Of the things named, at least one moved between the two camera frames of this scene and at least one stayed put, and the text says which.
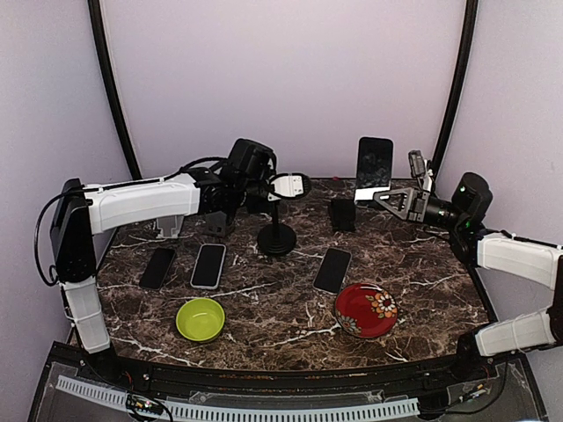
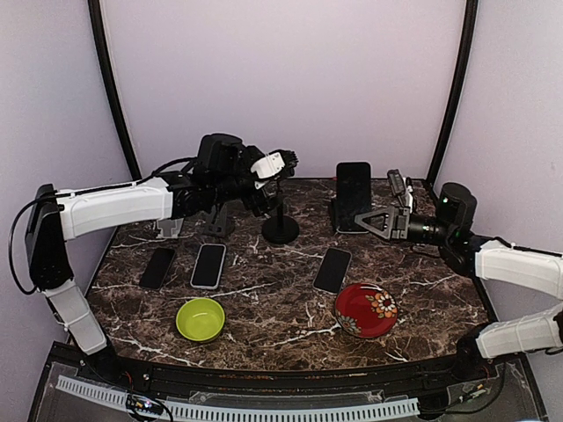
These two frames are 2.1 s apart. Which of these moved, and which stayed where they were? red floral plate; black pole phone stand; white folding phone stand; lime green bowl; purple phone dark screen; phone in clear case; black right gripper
Moved: black right gripper; black pole phone stand
Stayed: lime green bowl; purple phone dark screen; phone in clear case; red floral plate; white folding phone stand
